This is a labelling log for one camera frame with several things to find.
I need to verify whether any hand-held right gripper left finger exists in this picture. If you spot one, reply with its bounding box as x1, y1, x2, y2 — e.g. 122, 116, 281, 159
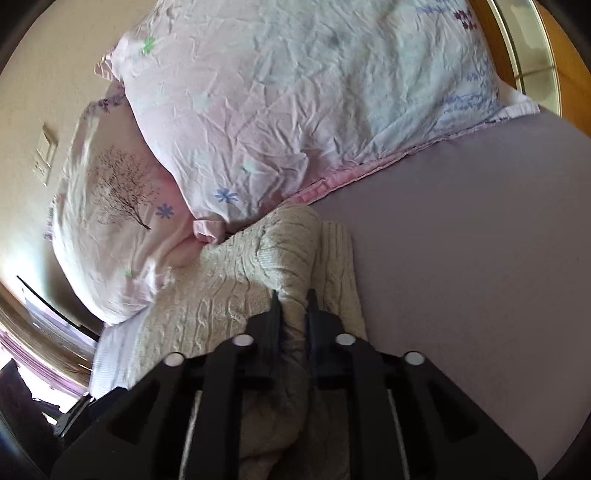
50, 290, 283, 480

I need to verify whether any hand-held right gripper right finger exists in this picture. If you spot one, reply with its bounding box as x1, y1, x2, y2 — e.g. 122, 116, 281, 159
307, 289, 539, 480

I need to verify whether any cream knitted blanket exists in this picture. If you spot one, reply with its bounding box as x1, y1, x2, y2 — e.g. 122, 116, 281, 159
124, 204, 369, 480

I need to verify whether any wooden bedside furniture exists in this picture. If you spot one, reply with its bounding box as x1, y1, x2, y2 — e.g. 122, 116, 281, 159
0, 275, 103, 398

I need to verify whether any lilac bed sheet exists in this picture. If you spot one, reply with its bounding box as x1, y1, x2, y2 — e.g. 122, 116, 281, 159
88, 108, 591, 480

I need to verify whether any pink tree-print pillow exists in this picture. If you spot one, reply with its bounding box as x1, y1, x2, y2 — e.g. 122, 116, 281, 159
44, 80, 213, 326

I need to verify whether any pink floral pillow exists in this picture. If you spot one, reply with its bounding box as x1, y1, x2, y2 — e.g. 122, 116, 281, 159
95, 0, 541, 244

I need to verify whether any wooden headboard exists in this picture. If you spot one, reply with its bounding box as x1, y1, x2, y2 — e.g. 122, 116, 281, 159
470, 0, 583, 117

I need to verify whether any wall switch plate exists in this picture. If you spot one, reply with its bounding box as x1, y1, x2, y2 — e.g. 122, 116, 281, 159
31, 124, 59, 187

